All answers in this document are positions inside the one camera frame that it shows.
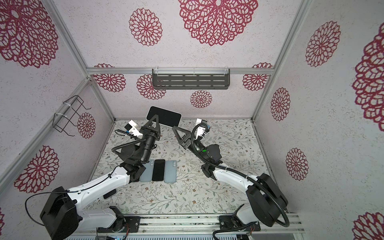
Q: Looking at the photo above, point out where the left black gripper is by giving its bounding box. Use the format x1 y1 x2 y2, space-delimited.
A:
138 115 162 164

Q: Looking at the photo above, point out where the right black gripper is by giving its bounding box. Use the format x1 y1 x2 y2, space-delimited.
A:
177 127 210 167

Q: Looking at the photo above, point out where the light blue phone case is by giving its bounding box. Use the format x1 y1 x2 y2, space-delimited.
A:
164 160 178 184

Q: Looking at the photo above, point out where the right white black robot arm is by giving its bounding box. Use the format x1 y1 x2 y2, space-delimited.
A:
173 123 290 228

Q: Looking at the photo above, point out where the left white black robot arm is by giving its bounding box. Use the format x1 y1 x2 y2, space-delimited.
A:
40 115 161 240

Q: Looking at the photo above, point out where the black phone near left base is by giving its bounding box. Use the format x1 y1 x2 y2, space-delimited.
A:
103 189 117 200

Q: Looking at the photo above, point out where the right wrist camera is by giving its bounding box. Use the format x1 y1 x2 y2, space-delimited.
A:
195 119 210 140

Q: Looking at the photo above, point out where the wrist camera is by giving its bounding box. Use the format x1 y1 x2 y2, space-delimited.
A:
125 120 143 139
195 119 210 140

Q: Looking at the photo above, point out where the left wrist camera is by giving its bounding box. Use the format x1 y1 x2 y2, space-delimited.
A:
125 120 143 139

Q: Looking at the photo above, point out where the dark grey wall shelf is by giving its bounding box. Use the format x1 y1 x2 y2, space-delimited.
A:
152 69 231 90

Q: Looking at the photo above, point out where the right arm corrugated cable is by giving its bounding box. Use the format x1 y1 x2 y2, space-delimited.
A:
190 122 291 240

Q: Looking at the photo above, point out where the black wire wall rack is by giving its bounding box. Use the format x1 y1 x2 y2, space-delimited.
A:
52 95 91 137

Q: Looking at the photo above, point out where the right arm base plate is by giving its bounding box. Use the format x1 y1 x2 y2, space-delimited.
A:
219 215 261 232

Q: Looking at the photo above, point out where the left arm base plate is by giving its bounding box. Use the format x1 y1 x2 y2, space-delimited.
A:
97 217 141 233

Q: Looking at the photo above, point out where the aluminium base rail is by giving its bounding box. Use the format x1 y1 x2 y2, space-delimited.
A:
69 214 305 237

